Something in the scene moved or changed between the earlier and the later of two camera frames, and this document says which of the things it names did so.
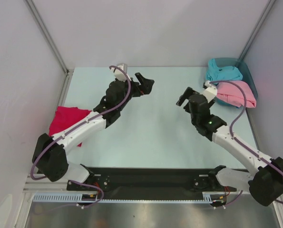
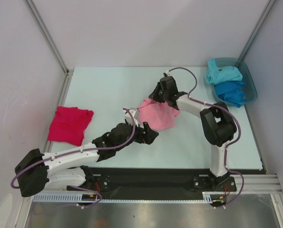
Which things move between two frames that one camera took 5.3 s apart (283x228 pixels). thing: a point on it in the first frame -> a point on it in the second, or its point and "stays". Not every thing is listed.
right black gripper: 187,101 -> 160,92
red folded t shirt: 65,116 stays
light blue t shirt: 214,73 stays
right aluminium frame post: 270,4 stays
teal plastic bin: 242,66 stays
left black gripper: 145,88 -> 151,134
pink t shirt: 228,92 -> 159,116
